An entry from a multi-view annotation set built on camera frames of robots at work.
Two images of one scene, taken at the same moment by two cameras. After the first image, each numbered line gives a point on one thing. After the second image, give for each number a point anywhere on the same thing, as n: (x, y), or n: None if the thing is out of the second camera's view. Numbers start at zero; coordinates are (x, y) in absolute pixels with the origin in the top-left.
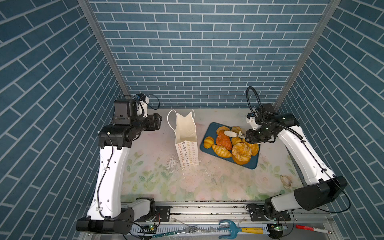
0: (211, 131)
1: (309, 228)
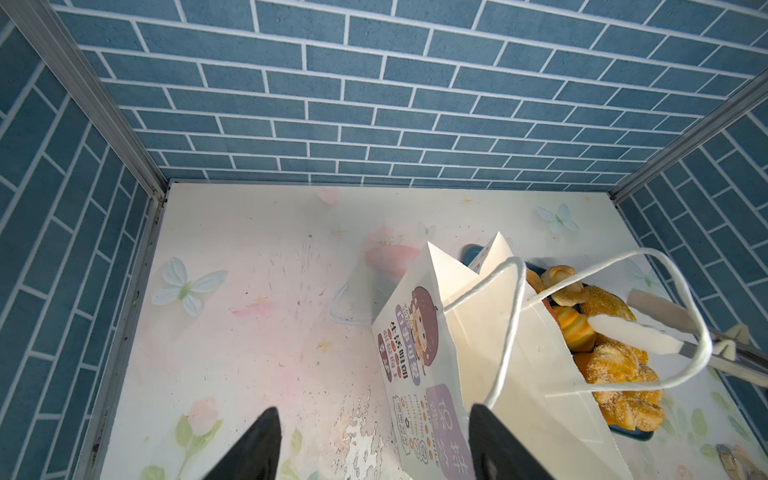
0: (472, 253)
1: None
